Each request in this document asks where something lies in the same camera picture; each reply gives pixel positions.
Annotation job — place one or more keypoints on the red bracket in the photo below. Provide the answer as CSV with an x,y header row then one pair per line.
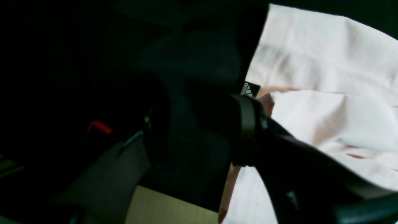
x,y
100,126

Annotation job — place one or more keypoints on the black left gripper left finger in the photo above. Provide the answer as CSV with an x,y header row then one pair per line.
x,y
102,192

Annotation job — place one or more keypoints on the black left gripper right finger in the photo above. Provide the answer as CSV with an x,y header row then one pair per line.
x,y
305,185

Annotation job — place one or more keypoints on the pale pink T-shirt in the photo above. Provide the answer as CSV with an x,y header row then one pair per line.
x,y
333,82

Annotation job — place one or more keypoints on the black table cloth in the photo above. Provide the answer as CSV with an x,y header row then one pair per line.
x,y
65,63

